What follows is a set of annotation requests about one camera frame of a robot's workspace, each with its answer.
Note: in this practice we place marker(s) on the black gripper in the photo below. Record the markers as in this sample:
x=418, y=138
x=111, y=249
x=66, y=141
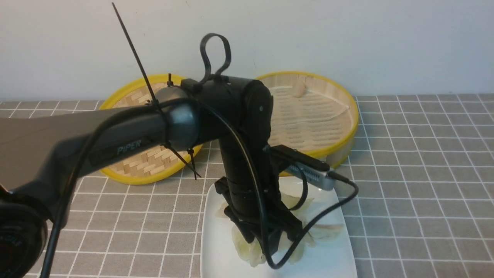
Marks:
x=239, y=190

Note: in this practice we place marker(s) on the pale pink dumpling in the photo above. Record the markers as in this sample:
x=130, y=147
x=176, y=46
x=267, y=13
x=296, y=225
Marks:
x=298, y=89

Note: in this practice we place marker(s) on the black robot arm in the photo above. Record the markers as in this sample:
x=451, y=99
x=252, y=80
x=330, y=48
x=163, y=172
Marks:
x=42, y=159

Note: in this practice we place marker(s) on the white square plate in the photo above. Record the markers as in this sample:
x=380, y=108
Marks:
x=326, y=258

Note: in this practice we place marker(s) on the green dumpling top right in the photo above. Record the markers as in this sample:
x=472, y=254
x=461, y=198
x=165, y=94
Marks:
x=290, y=202

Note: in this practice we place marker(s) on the green dumpling lower right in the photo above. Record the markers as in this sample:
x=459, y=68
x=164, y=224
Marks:
x=299, y=251

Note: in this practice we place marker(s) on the white dumpling right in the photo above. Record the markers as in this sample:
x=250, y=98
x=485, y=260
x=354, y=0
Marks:
x=324, y=233

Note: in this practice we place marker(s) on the white steamer liner paper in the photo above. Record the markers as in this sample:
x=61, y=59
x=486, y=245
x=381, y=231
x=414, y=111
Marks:
x=313, y=121

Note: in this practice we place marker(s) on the black zip tie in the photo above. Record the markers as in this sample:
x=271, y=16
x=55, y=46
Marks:
x=146, y=81

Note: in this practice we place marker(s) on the bamboo steamer basket yellow rim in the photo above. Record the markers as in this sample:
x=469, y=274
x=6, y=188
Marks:
x=337, y=153

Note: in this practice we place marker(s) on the grey checked tablecloth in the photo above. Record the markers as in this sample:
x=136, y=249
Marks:
x=424, y=167

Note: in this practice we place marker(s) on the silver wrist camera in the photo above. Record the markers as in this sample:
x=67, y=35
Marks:
x=291, y=161

